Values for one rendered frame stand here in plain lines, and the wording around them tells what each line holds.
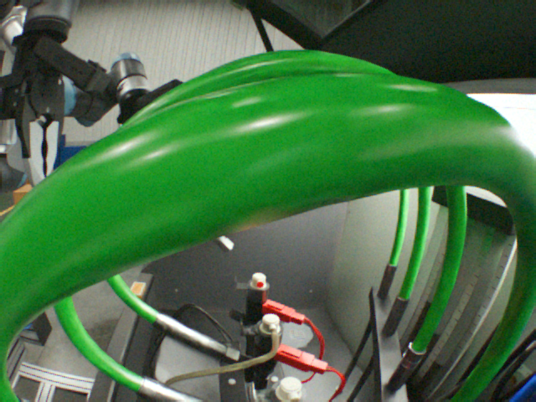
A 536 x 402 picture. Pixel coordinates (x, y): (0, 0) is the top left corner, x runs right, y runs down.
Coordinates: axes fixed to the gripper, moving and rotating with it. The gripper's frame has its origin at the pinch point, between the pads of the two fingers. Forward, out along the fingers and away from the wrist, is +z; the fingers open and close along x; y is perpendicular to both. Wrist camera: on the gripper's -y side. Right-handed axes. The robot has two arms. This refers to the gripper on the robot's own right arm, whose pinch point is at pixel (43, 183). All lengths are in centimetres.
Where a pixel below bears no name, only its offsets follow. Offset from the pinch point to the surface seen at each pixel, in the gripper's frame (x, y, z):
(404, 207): 0.6, -47.3, 0.4
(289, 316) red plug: 3.9, -31.8, 14.0
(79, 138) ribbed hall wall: -613, 378, 18
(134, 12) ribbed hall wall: -622, 261, -336
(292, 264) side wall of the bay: -31, -43, 26
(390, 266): 0.8, -47.6, 9.4
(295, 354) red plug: 10.5, -30.7, 13.5
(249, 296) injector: 1.1, -27.3, 12.7
